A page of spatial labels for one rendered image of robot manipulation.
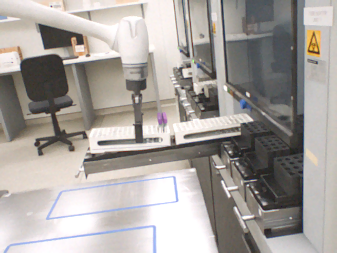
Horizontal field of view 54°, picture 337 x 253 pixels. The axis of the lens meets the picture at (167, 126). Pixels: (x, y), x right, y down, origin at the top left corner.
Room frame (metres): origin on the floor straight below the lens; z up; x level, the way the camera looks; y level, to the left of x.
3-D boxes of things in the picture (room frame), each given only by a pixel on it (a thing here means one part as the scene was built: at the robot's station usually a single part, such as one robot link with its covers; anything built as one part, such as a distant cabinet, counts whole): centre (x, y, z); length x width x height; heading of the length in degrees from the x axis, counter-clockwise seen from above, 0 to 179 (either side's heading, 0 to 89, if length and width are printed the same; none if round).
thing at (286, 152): (0.89, -0.32, 0.85); 0.12 x 0.02 x 0.06; 2
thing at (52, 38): (4.44, 1.19, 1.13); 0.54 x 0.18 x 0.46; 86
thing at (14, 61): (4.29, 1.88, 0.99); 0.29 x 0.20 x 0.17; 10
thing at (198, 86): (1.90, -0.34, 0.83); 0.30 x 0.10 x 0.06; 92
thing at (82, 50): (4.50, 1.00, 1.02); 0.22 x 0.17 x 0.24; 2
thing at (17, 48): (4.51, 1.95, 1.01); 0.26 x 0.13 x 0.22; 92
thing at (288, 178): (0.73, -0.28, 0.85); 0.12 x 0.02 x 0.06; 1
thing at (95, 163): (1.18, 0.01, 0.78); 0.73 x 0.14 x 0.09; 92
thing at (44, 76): (3.59, 1.24, 0.52); 0.64 x 0.60 x 1.05; 22
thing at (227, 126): (1.19, -0.17, 0.83); 0.30 x 0.10 x 0.06; 92
